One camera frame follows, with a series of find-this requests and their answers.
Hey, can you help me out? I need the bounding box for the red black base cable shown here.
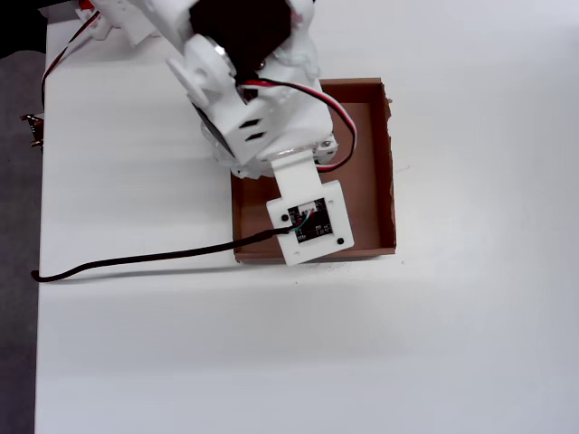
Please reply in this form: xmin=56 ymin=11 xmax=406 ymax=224
xmin=41 ymin=8 xmax=103 ymax=94

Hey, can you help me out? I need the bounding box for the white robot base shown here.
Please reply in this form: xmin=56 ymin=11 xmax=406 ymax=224
xmin=74 ymin=0 xmax=157 ymax=46

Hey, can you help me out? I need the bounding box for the red black servo cable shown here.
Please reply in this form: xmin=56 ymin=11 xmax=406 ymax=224
xmin=234 ymin=77 xmax=358 ymax=174

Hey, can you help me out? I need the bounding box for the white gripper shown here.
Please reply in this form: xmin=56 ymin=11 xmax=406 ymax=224
xmin=206 ymin=134 xmax=339 ymax=181

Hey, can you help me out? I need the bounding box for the metal table clamp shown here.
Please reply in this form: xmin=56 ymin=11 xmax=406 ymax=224
xmin=19 ymin=113 xmax=45 ymax=149

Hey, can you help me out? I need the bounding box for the brown cardboard box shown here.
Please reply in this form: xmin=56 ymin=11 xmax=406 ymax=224
xmin=230 ymin=77 xmax=398 ymax=266

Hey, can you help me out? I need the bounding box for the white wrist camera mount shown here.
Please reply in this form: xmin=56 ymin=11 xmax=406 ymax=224
xmin=265 ymin=148 xmax=355 ymax=267

